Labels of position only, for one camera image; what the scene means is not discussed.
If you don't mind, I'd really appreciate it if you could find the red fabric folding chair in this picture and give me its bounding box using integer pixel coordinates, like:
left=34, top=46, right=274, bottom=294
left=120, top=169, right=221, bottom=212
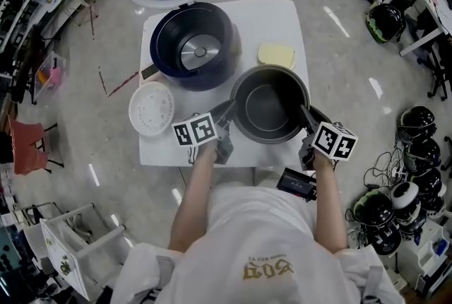
left=8, top=116, right=65, bottom=177

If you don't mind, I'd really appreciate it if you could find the black pot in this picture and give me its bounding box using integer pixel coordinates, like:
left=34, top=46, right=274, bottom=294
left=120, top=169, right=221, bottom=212
left=229, top=64, right=312, bottom=146

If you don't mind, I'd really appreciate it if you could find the white perforated steam tray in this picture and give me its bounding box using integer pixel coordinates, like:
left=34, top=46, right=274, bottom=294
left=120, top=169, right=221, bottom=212
left=128, top=80, right=176, bottom=138

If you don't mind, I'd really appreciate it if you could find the tangle of cables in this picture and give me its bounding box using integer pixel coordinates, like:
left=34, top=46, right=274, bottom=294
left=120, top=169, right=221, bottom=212
left=367, top=150, right=408, bottom=191

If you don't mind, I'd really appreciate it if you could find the white floral print table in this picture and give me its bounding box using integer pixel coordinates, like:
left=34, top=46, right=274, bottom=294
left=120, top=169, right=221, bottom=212
left=20, top=201, right=126, bottom=302

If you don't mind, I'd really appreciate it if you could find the black office chair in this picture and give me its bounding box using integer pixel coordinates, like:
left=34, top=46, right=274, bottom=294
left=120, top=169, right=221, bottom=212
left=426, top=44, right=452, bottom=103

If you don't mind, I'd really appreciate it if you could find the person's left forearm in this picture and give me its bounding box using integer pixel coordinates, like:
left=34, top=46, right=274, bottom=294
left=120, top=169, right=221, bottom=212
left=168, top=144, right=218, bottom=255

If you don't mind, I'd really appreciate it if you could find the clear plastic storage box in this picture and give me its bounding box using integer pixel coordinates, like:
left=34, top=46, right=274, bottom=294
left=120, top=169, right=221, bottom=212
left=33, top=50, right=68, bottom=99

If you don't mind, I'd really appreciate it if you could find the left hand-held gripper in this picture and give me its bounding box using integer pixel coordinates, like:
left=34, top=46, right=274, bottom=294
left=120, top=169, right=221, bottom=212
left=172, top=100, right=237, bottom=166

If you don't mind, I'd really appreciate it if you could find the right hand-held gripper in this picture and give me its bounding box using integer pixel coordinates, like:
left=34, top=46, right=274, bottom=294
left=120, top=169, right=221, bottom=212
left=298, top=103, right=359, bottom=171

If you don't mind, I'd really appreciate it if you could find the person's white shirt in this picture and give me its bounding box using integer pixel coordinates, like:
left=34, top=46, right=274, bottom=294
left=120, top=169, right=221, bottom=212
left=109, top=180, right=407, bottom=304

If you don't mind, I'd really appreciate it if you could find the pile of black helmets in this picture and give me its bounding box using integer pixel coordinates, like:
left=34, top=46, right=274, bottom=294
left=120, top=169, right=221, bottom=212
left=347, top=105, right=452, bottom=257

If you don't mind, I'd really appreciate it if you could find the black helmet green pattern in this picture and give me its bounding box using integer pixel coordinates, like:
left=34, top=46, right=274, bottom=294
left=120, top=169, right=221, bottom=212
left=365, top=3, right=407, bottom=45

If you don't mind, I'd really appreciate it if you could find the person's right forearm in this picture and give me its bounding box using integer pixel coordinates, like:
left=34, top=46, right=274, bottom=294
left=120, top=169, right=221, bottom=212
left=311, top=153, right=349, bottom=255

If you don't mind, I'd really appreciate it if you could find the black waist display device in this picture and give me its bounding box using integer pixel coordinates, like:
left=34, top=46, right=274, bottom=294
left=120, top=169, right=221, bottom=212
left=275, top=167, right=317, bottom=201

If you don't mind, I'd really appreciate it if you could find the yellow sponge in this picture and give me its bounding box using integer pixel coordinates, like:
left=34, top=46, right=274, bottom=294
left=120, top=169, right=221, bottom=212
left=256, top=42, right=297, bottom=71

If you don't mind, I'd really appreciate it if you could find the black rice cooker body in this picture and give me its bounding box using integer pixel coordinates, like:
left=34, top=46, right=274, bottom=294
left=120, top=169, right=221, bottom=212
left=121, top=0, right=243, bottom=93

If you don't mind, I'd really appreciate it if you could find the white plastic organizer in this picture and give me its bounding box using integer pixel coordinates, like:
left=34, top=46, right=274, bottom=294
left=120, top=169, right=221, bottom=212
left=398, top=221, right=450, bottom=296

